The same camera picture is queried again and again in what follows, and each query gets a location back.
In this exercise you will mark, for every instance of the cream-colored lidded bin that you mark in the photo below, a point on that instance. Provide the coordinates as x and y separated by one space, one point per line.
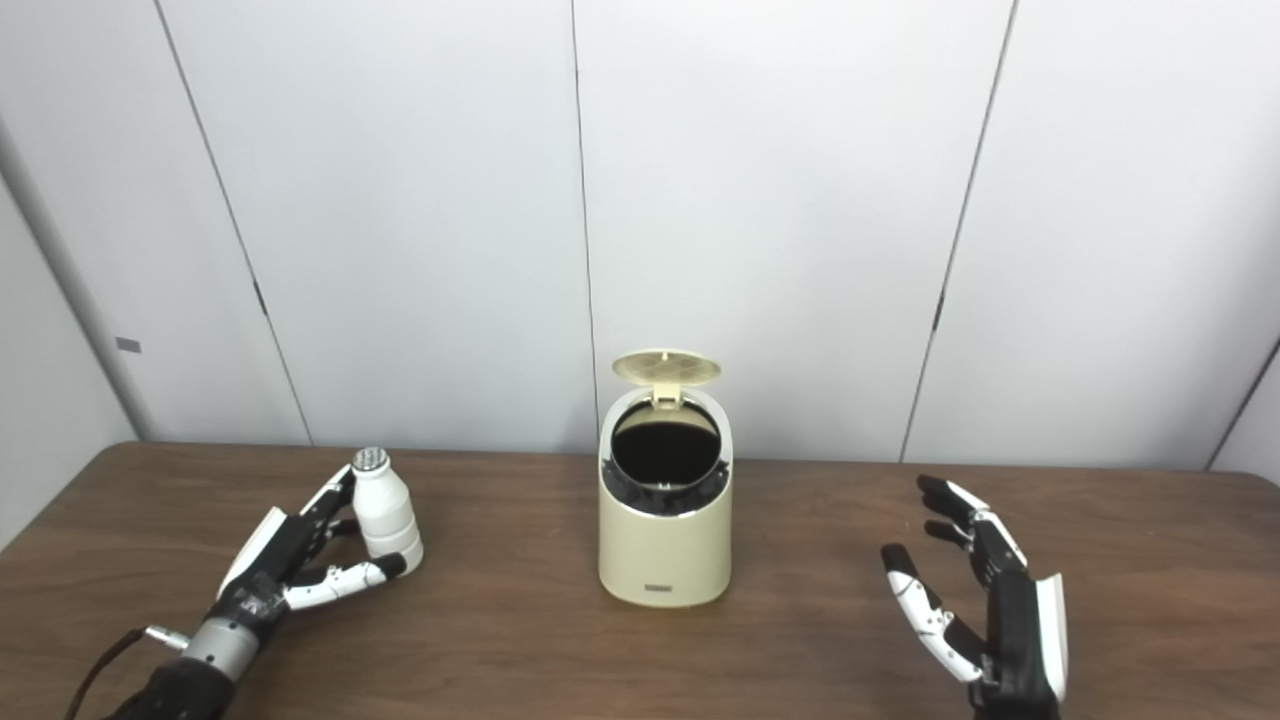
665 555

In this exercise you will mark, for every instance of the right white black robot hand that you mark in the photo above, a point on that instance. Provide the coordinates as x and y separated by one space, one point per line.
1015 640

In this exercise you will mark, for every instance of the small white plastic bottle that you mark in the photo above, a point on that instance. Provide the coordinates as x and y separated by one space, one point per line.
385 515

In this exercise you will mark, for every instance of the black wall panel clip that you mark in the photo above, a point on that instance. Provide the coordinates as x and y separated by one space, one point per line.
260 298
938 310

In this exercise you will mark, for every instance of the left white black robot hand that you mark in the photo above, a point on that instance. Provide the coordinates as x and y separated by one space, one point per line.
270 565

